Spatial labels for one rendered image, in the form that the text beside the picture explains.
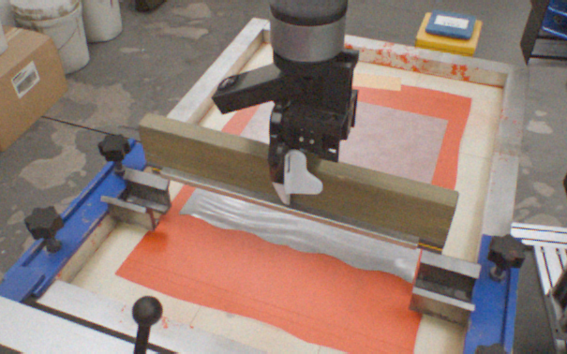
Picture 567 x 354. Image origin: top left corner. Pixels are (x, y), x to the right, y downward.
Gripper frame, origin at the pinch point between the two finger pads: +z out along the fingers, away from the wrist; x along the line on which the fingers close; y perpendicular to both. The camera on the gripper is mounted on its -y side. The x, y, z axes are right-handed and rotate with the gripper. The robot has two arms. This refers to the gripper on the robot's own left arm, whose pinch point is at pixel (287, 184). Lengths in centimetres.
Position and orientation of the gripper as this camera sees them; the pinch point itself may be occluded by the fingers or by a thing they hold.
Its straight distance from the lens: 72.3
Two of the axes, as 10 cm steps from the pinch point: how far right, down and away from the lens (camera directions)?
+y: 9.4, 2.4, -2.6
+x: 3.5, -6.3, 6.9
